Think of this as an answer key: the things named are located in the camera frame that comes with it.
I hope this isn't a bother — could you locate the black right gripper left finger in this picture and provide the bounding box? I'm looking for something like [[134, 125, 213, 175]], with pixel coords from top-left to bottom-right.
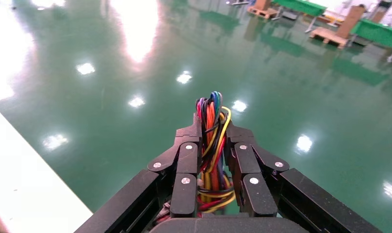
[[147, 113, 203, 218]]

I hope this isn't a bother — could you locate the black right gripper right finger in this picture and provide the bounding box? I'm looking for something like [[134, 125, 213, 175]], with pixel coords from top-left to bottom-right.
[[225, 122, 291, 217]]

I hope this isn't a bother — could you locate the grey power supply with wires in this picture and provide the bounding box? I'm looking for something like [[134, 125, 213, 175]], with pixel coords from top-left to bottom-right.
[[154, 91, 237, 224]]

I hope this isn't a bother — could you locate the wooden pallet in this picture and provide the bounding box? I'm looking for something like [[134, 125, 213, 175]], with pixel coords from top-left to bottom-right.
[[246, 5, 278, 20], [309, 26, 349, 50]]

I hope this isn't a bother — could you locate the green covered table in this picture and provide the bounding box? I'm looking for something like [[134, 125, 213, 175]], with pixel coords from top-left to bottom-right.
[[350, 19, 392, 62], [271, 0, 328, 33]]

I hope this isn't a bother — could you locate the upright brown cardboard box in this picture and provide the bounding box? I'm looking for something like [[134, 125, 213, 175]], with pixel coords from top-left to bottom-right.
[[336, 4, 366, 39]]

